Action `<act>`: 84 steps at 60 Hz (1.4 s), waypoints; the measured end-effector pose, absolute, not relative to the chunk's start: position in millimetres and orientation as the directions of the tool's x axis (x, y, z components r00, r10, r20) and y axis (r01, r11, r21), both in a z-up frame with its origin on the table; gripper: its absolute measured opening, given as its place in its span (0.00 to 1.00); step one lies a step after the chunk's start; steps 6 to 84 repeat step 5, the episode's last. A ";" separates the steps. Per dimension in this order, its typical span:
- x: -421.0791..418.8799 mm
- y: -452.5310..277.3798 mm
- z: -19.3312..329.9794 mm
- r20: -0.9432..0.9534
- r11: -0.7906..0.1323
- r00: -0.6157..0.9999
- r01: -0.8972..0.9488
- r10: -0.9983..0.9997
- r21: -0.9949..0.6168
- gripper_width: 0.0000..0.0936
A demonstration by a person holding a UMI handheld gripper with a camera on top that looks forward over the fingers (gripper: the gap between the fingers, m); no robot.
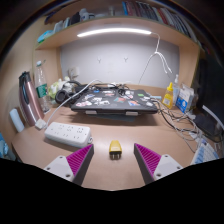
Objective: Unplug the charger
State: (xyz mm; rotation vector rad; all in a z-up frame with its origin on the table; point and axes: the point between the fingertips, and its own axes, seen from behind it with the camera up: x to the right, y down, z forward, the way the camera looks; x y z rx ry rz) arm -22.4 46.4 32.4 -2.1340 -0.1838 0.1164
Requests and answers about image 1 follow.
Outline yellow plastic bottle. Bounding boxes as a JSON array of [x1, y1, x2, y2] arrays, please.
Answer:
[[161, 81, 175, 110]]

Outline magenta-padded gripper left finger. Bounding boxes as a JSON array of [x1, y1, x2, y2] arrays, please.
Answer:
[[43, 143, 95, 186]]

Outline white power strip cable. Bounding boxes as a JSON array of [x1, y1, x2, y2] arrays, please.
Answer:
[[44, 78, 103, 126]]

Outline pale green plush toy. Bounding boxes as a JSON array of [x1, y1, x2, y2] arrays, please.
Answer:
[[48, 76, 73, 99]]

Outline white power strip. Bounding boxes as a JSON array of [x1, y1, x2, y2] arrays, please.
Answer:
[[44, 121, 93, 149]]

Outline clear plastic water bottle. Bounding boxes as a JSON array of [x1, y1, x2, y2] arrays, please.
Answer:
[[34, 59, 52, 114]]

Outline black monitor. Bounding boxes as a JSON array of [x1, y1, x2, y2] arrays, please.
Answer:
[[194, 56, 224, 141]]

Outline white keyboard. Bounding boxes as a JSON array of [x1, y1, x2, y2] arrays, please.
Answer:
[[190, 139, 221, 166]]

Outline wooden shelf with books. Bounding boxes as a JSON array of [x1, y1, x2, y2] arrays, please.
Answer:
[[34, 0, 204, 51]]

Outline black laptop with stickers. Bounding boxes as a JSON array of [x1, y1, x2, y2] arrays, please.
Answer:
[[70, 87, 159, 115]]

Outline small white plug adapter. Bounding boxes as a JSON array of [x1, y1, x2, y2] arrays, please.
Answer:
[[34, 118, 48, 131]]

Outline clear spray bottle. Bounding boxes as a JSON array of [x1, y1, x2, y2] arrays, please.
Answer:
[[172, 73, 181, 104]]

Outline hanging white cable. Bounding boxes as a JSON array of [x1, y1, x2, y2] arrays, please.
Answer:
[[138, 32, 174, 85]]

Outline white light bar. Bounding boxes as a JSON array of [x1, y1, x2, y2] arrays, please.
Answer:
[[76, 27, 153, 38]]

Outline tangled desk cables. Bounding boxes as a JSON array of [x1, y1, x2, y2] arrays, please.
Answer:
[[154, 99, 204, 148]]

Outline blue and white packet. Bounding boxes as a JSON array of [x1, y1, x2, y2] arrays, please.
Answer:
[[175, 83, 195, 114]]

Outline yellow charger block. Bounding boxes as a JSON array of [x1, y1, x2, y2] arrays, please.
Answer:
[[108, 139, 123, 160]]

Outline grey laptop stand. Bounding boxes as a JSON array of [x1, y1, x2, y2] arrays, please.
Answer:
[[84, 109, 139, 118]]

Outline black headphones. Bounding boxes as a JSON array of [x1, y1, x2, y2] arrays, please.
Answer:
[[54, 79, 84, 105]]

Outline white wall socket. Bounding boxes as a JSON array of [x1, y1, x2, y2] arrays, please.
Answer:
[[68, 66, 81, 79]]

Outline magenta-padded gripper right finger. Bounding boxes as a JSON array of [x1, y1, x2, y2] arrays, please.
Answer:
[[133, 143, 184, 185]]

